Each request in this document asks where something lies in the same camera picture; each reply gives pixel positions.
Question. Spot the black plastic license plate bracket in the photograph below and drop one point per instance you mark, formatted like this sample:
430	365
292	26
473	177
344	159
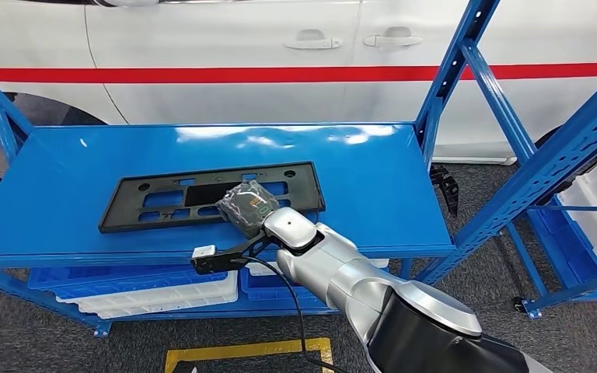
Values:
133	216

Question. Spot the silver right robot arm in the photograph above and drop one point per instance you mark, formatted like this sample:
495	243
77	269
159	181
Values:
355	278

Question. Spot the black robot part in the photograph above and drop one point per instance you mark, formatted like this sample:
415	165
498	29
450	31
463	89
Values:
185	369

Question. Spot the blue metal shelf rack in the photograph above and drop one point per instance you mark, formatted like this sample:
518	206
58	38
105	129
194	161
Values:
72	170
527	257

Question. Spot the white car with red stripe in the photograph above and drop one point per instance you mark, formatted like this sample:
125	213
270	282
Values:
226	103

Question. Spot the yellow floor tape square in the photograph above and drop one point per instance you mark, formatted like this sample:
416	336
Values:
247	349

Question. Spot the black camera bracket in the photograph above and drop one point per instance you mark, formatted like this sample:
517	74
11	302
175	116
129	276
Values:
216	263

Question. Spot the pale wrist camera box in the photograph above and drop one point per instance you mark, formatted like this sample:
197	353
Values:
204	252

